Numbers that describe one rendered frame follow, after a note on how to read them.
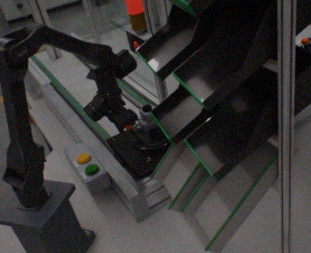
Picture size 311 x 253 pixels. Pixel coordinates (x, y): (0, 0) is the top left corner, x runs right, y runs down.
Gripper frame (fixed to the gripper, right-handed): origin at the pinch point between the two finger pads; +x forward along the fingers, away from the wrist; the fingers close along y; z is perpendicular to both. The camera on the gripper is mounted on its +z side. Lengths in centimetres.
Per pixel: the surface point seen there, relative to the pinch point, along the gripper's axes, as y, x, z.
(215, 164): 44.4, -10.8, -3.2
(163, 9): -78, 2, -62
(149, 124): 1.9, 3.9, -8.5
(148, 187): 16.5, 12.9, 1.9
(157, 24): -104, 18, -70
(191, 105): 27.3, -13.8, -9.8
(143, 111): 0.1, -0.1, -8.4
